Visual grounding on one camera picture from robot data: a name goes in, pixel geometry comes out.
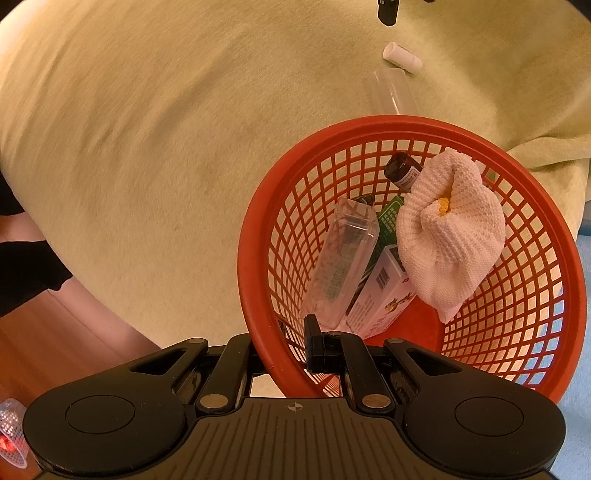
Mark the brown dropper bottle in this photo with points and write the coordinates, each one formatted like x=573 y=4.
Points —
x=401 y=170

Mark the sofa with green cover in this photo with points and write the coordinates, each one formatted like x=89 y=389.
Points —
x=138 y=138

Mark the translucent white mesh object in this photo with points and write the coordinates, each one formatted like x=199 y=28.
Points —
x=11 y=429

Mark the orange mesh basket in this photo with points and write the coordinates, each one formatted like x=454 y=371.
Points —
x=268 y=258

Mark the person's black clothing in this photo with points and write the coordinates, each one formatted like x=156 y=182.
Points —
x=27 y=272

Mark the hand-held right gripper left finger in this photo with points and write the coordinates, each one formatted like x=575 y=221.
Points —
x=240 y=355

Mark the white ointment box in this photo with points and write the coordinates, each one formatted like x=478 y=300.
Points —
x=383 y=286

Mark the small white bottle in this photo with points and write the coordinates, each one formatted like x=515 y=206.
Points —
x=401 y=56

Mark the green medicine box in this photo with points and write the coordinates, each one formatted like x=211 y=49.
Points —
x=390 y=221

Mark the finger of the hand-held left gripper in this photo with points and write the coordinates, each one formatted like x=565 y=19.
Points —
x=387 y=11

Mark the clear plastic case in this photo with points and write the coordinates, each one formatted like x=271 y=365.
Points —
x=392 y=90

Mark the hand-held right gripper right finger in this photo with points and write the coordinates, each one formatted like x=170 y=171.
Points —
x=311 y=341

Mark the clear box with blue label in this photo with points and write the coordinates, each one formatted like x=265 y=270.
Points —
x=341 y=258

